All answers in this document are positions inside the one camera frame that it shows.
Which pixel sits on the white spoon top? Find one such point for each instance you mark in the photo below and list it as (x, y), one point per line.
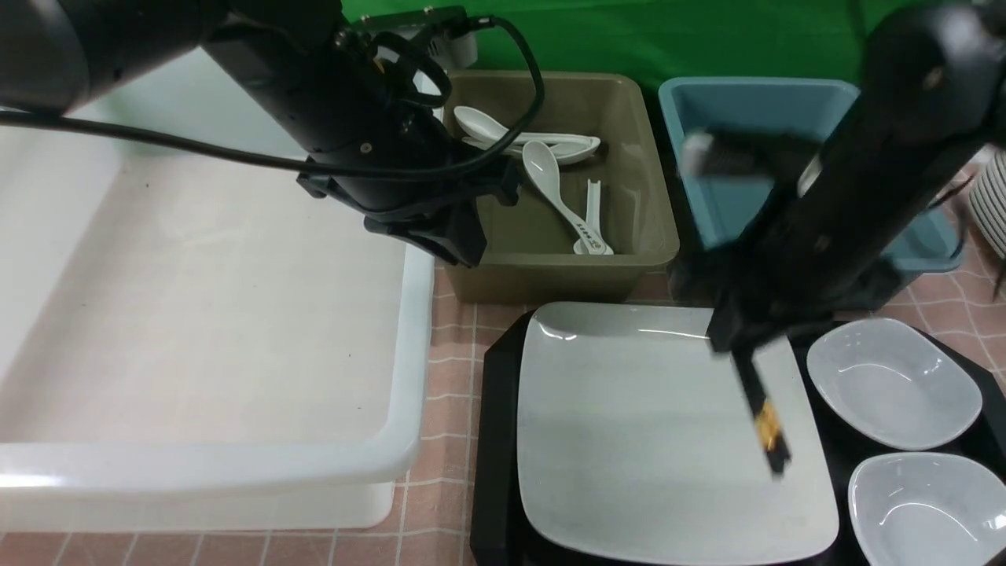
(480, 125)

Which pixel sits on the pink checkered tablecloth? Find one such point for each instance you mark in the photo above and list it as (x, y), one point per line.
(448, 393)

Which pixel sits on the white spoon right side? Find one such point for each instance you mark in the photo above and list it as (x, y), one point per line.
(593, 205)

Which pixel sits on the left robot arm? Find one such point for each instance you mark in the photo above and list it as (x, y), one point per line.
(357, 96)

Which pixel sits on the stack of white plates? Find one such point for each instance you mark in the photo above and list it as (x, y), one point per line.
(986, 198)

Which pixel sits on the black chopstick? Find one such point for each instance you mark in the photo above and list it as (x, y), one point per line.
(771, 438)

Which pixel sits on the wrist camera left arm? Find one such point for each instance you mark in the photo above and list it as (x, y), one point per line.
(442, 32)

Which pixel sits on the large white plastic bin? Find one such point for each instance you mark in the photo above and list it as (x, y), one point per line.
(65, 449)

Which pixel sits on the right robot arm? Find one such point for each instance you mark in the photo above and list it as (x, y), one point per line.
(931, 96)

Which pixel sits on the blue plastic bin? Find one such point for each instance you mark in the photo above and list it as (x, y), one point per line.
(721, 207)

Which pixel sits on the green cloth backdrop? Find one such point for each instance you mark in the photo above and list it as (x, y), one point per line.
(653, 41)

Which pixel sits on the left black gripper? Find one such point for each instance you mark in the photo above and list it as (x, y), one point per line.
(409, 178)

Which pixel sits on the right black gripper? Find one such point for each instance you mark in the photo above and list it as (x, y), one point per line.
(759, 297)

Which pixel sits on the olive green plastic bin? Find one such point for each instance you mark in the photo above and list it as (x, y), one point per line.
(530, 256)

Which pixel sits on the white square plate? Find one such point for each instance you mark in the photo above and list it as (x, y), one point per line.
(635, 442)

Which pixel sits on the white bowl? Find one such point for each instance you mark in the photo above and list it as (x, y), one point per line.
(891, 384)
(927, 509)

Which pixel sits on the white spoon with lettering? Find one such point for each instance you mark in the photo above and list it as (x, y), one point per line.
(543, 171)

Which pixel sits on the black plastic tray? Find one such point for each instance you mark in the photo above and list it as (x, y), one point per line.
(501, 534)

